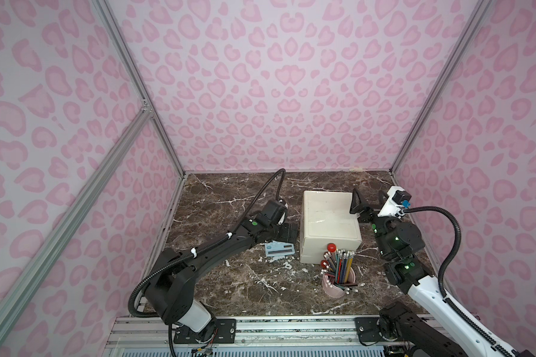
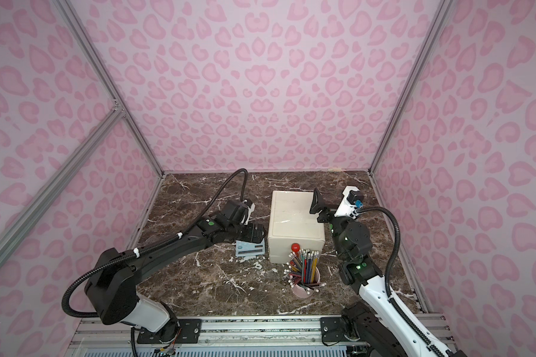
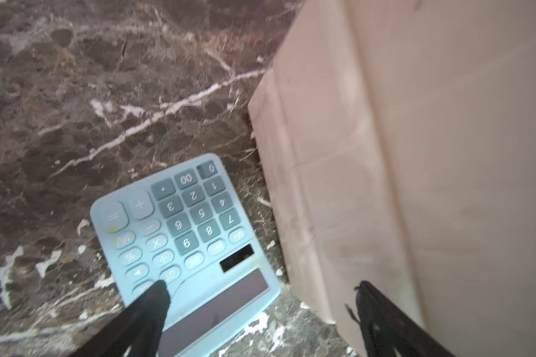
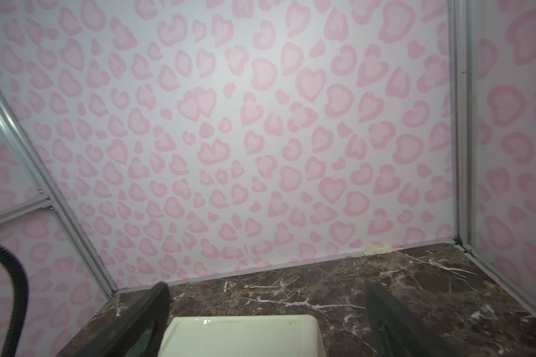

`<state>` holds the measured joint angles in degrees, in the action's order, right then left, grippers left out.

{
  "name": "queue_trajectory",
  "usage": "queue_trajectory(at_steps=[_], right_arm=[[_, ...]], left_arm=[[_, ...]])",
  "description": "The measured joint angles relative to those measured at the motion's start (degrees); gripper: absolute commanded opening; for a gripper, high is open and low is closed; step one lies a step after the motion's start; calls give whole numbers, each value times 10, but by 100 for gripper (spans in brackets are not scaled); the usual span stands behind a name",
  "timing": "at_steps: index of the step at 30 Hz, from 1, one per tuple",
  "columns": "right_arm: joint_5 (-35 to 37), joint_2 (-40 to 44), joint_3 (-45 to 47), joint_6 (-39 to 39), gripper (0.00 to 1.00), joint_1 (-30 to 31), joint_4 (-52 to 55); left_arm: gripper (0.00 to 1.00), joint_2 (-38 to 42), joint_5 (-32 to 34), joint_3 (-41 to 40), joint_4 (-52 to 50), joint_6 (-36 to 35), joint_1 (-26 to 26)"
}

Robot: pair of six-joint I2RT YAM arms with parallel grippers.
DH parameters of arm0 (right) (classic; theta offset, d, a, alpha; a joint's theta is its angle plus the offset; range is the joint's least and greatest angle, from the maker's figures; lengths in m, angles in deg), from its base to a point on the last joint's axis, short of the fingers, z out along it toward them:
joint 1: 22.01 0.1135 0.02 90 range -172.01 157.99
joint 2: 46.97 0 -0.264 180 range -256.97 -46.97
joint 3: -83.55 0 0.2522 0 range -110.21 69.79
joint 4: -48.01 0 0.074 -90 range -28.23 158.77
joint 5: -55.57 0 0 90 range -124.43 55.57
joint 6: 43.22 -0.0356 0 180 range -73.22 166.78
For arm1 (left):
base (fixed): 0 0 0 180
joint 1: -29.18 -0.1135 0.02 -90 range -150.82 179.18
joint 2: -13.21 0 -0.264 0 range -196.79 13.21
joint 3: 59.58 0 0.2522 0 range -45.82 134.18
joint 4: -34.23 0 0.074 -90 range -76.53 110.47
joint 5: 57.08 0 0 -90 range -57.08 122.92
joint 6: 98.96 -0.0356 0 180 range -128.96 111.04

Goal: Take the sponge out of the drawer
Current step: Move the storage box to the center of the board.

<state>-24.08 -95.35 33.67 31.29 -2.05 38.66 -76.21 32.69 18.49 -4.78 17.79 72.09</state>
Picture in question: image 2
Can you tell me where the bundle of coloured pencils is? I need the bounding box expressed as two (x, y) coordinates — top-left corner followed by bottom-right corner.
(284, 244), (325, 288)

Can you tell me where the pink pencil cup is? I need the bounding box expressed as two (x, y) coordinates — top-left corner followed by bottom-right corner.
(290, 269), (321, 299)

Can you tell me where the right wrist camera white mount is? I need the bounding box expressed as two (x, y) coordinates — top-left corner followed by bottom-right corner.
(334, 186), (366, 219)

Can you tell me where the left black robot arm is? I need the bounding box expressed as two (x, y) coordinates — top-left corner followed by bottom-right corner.
(61, 168), (267, 343)

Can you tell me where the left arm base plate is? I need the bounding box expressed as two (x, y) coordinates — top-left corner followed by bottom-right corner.
(136, 318), (202, 345)

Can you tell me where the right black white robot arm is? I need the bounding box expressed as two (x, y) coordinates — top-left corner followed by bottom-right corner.
(310, 186), (464, 356)

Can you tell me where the light blue calculator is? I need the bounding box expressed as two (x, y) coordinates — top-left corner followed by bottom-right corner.
(235, 240), (266, 258)

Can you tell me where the cream plastic drawer cabinet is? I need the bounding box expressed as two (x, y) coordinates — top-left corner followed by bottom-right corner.
(267, 190), (325, 264)

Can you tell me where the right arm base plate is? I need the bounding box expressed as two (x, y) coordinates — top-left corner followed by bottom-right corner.
(320, 316), (360, 346)

